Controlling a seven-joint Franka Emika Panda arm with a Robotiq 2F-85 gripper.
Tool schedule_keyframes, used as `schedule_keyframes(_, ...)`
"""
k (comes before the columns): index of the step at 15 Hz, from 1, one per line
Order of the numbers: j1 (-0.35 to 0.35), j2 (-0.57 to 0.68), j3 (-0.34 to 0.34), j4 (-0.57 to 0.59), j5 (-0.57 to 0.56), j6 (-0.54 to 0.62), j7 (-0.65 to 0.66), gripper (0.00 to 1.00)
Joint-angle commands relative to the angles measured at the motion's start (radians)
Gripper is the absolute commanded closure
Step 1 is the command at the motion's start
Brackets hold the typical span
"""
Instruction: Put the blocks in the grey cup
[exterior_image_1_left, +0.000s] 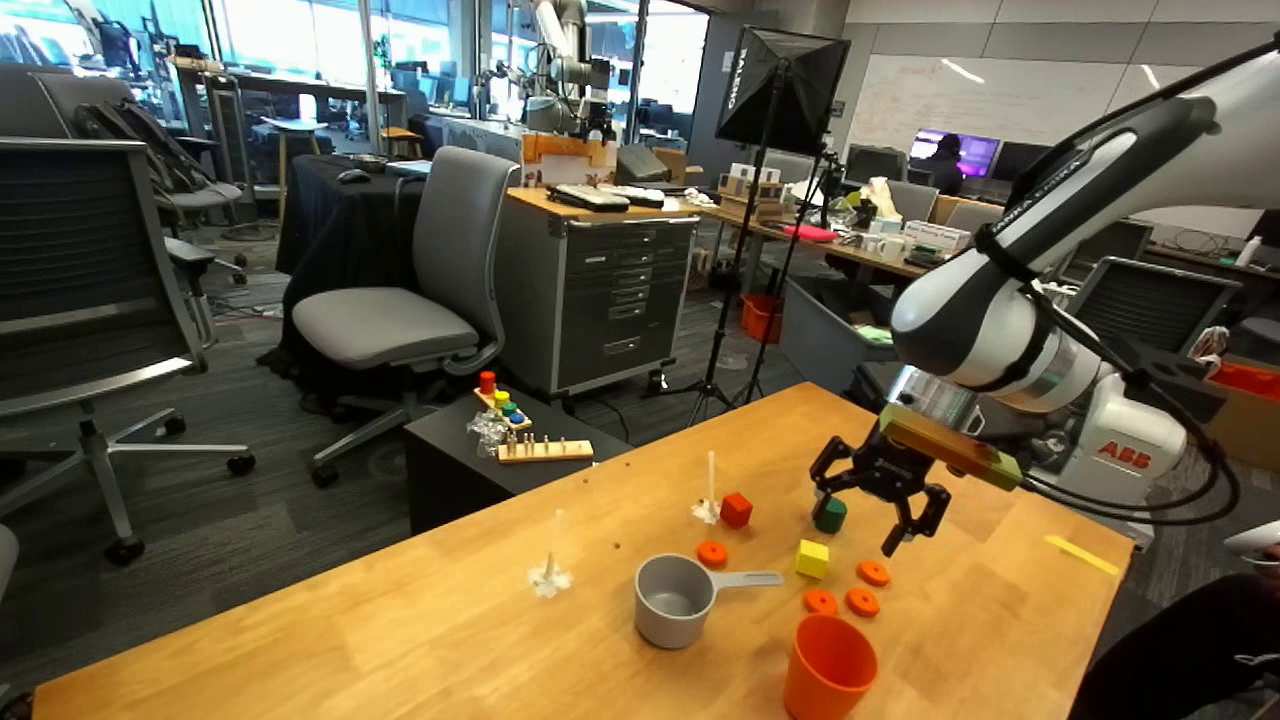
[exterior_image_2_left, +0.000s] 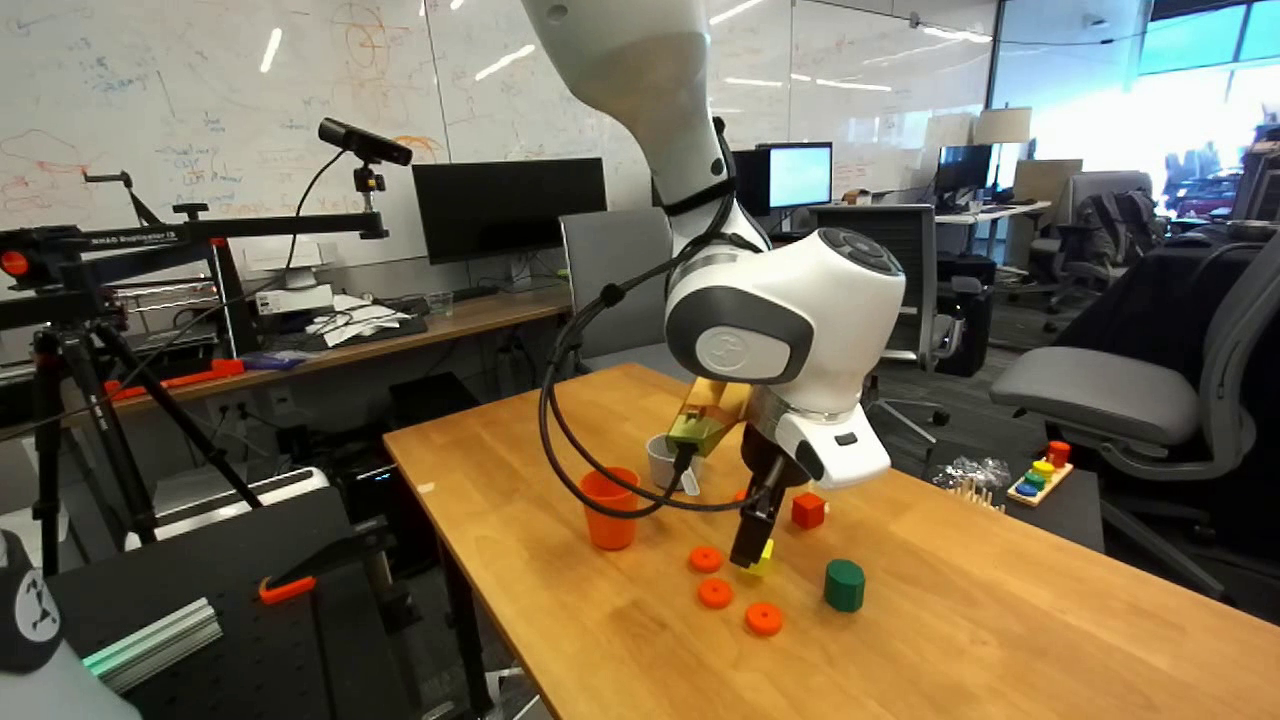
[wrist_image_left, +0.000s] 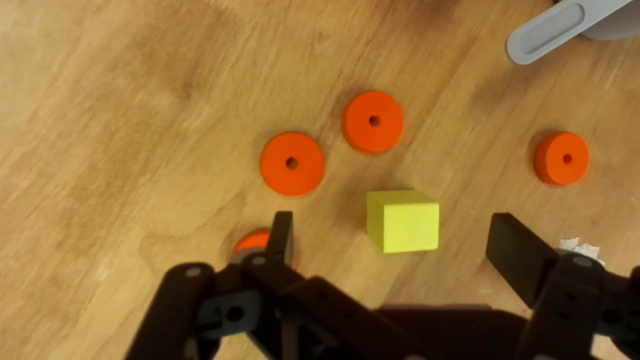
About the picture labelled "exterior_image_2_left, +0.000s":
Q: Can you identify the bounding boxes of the clear plastic bag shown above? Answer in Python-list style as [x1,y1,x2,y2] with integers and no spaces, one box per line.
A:
[933,453,1018,510]

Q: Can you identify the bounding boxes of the black cap with logo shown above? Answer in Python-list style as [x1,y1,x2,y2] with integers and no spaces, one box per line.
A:
[0,526,70,676]

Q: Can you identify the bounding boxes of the black cart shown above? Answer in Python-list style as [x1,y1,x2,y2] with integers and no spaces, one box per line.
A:
[47,498,426,720]

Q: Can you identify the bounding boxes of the white desk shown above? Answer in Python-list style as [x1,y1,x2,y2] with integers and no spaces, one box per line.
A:
[933,197,1057,232]

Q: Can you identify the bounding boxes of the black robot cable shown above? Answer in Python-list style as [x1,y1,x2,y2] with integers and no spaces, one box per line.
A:
[536,116,773,521]

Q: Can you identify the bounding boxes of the white lamp shade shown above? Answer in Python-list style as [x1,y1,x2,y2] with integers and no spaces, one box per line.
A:
[966,105,1041,149]

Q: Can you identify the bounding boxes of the white crumpled papers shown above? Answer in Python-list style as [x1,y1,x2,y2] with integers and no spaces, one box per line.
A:
[300,295,418,351]

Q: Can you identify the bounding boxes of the red tool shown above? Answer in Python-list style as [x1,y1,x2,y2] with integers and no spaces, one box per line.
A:
[101,356,251,409]

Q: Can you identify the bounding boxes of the black bag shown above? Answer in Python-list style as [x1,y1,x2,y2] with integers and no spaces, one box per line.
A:
[933,252,995,380]

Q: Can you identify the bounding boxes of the wide black monitor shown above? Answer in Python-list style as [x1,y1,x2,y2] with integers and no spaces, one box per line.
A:
[414,155,612,268]

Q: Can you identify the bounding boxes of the silver aluminium bar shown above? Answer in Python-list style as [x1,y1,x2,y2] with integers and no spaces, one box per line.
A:
[76,592,229,697]

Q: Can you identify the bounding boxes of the black side table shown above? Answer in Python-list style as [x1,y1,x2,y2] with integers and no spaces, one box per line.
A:
[933,462,1111,554]

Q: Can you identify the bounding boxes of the black boom rail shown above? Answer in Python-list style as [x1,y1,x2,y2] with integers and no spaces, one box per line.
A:
[0,198,394,291]

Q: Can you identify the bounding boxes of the black computer monitor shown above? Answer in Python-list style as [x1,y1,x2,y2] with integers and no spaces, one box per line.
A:
[727,149,773,219]

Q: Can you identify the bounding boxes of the lit white monitor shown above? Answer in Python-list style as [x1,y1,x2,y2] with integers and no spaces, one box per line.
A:
[764,139,839,217]

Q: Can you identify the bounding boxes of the black mesh office chair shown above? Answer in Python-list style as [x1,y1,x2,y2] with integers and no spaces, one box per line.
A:
[813,198,957,453]

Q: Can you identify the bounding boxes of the green wooden block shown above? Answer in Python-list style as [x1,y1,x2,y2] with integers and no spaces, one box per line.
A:
[822,554,871,615]

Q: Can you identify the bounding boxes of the silver metal rail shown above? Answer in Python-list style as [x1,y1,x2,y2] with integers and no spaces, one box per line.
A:
[124,462,334,551]

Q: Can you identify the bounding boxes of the orange plastic cup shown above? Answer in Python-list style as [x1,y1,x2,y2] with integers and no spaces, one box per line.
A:
[575,462,643,554]

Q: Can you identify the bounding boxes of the long wooden desk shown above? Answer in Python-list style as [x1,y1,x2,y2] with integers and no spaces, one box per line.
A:
[96,237,695,410]

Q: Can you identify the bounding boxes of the black tripod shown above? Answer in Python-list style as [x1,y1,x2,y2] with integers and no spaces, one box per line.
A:
[0,282,271,580]

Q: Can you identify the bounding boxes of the black stereo camera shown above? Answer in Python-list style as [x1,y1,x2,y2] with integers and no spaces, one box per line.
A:
[311,110,418,171]

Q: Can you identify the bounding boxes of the black clamp orange handle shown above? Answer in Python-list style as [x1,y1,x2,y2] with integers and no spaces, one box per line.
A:
[257,516,421,637]

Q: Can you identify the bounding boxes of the yellow wooden block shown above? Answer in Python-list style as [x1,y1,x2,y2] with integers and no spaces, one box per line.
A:
[738,535,780,580]

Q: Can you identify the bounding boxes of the grey padded office chair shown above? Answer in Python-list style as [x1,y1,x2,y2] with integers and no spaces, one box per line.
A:
[990,237,1280,609]

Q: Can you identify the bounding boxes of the small dark monitor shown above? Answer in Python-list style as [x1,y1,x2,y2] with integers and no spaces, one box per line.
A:
[933,139,1001,209]

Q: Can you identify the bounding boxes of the white box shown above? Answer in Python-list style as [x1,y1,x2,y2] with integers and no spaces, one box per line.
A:
[251,275,341,321]

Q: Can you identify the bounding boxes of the colourful stacking toy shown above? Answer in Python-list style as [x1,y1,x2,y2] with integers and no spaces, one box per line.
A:
[1004,436,1081,510]

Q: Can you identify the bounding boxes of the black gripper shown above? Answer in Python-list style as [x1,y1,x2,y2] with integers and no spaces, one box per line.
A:
[727,424,813,569]

